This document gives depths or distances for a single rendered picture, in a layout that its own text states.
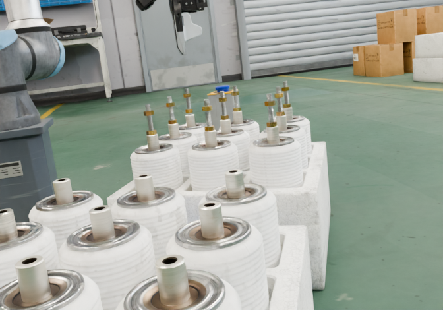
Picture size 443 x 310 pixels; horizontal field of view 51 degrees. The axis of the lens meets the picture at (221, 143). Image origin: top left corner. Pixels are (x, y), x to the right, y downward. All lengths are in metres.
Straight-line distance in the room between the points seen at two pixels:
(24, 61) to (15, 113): 0.13
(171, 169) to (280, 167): 0.21
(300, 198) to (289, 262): 0.26
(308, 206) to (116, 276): 0.41
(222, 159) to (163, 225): 0.30
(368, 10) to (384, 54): 2.27
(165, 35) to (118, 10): 0.64
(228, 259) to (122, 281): 0.11
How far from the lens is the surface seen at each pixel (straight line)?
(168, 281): 0.35
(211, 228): 0.45
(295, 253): 0.58
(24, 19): 1.32
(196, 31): 1.10
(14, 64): 1.21
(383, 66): 4.71
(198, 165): 0.85
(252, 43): 6.25
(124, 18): 6.09
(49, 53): 1.32
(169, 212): 0.57
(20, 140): 1.18
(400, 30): 4.79
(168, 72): 6.09
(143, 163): 0.88
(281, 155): 0.81
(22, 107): 1.21
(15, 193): 1.21
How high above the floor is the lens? 0.43
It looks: 11 degrees down
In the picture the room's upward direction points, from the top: 7 degrees counter-clockwise
